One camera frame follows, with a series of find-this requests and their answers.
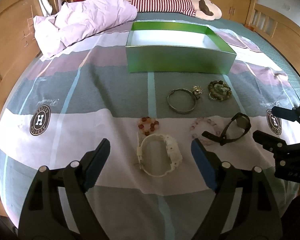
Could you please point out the silver metal bangle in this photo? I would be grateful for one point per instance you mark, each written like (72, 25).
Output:
(182, 101)

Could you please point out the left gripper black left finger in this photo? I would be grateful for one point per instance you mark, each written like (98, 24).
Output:
(56, 206)

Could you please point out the green cardboard box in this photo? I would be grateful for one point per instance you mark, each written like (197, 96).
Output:
(154, 46)

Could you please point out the wooden headboard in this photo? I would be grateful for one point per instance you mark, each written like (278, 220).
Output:
(17, 44)

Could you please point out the wooden footboard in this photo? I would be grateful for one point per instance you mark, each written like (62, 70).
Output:
(278, 30)

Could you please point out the striped plush dog toy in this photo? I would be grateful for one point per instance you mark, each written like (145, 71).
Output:
(203, 9)

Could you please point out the pink crumpled duvet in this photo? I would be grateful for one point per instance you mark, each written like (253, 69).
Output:
(78, 20)

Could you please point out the black wrist watch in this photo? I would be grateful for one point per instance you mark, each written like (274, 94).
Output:
(237, 128)

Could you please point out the plaid pink grey bedsheet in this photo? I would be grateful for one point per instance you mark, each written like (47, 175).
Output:
(64, 106)

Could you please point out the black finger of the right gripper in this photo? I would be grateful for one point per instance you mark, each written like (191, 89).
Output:
(269, 142)
(287, 114)

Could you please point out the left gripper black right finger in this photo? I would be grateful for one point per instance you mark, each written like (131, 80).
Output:
(257, 216)

